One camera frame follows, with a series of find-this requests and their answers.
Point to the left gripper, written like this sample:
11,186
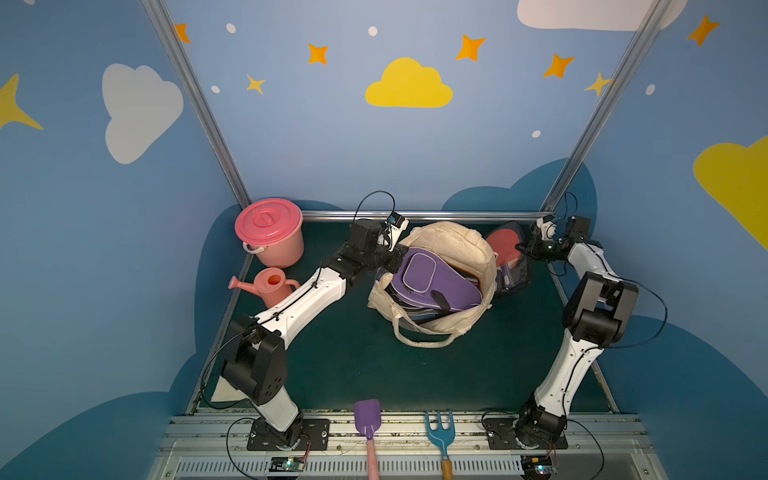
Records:
389,257

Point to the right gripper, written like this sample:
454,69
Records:
534,248

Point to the clear-packaged red paddle set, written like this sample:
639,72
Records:
513,267

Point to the purple paddle case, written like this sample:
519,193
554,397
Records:
426,281

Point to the cream canvas tote bag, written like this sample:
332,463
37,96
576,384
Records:
465,250

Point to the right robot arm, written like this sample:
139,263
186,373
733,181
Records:
595,317

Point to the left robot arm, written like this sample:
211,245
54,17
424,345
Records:
253,356

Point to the pink bucket with lid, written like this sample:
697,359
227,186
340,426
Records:
270,229

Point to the pink watering can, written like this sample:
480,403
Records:
270,284

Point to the purple toy shovel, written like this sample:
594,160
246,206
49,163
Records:
367,418

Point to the teal toy rake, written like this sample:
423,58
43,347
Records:
442,437

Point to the right circuit board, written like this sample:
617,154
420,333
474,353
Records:
537,467

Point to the circuit board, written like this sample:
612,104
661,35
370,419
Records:
287,465
537,467

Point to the left circuit board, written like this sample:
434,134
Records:
287,465

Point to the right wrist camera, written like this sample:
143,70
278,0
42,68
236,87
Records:
547,227

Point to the aluminium back rail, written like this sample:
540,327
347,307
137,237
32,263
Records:
473,217

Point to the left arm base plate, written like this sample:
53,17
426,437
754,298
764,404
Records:
312,433

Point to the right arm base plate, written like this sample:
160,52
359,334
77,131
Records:
502,434

